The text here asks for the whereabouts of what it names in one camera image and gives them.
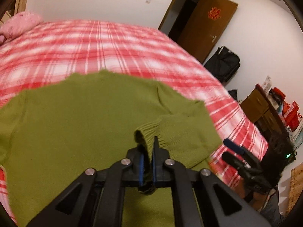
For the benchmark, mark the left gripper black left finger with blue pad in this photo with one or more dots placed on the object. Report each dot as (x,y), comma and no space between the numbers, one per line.
(96,198)

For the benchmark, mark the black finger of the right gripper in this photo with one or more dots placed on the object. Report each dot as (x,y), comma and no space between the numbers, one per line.
(234,162)

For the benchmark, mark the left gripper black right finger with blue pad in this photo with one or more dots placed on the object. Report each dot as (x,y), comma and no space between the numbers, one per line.
(200,198)

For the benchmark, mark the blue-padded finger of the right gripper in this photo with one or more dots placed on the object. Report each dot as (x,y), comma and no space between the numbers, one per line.
(252,160)

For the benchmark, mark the green knit sweater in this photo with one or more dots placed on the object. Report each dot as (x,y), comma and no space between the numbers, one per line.
(50,135)

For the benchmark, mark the brown wooden cabinet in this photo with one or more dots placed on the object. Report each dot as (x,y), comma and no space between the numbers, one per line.
(259,110)

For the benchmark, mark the red bags on cabinet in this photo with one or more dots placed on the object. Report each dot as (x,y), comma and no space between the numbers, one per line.
(288,112)

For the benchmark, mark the black bag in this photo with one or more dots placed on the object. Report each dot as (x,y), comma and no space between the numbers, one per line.
(223,64)

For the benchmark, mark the brown wooden door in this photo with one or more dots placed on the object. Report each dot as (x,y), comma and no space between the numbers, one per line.
(197,25)

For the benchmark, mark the red white plaid bedspread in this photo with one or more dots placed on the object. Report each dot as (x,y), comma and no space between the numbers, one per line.
(51,52)

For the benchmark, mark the pink pillow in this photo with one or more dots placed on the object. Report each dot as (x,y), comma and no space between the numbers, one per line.
(18,25)

